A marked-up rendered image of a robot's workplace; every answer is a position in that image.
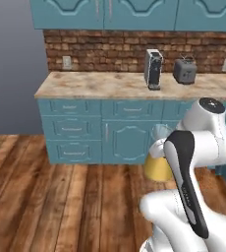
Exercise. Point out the clear pitcher with yellow juice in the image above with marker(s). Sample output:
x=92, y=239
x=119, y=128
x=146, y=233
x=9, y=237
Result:
x=156, y=170

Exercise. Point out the silver black coffee machine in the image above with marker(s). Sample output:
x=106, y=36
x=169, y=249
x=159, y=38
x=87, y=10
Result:
x=153, y=67

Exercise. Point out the teal base cupboard run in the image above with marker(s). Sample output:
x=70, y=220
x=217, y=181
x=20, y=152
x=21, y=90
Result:
x=85, y=131

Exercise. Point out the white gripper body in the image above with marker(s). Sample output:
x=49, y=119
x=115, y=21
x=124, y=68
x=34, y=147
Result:
x=157, y=149

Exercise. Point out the grey toaster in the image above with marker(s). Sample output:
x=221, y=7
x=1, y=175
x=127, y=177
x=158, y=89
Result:
x=184, y=72

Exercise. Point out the teal wall cupboard run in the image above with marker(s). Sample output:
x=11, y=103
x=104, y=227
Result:
x=134, y=13

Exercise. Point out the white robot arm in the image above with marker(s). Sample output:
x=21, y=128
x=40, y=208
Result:
x=213, y=138

